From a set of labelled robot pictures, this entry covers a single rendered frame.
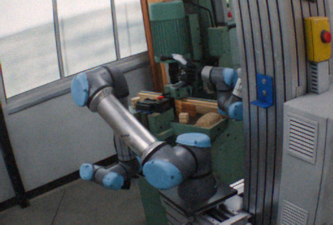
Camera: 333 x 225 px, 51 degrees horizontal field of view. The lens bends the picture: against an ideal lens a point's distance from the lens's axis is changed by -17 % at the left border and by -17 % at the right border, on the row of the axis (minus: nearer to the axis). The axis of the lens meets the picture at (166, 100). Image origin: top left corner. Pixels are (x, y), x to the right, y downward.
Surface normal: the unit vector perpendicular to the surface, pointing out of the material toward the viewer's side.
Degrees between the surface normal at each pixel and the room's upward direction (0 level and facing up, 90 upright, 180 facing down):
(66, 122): 90
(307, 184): 90
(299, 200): 90
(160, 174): 94
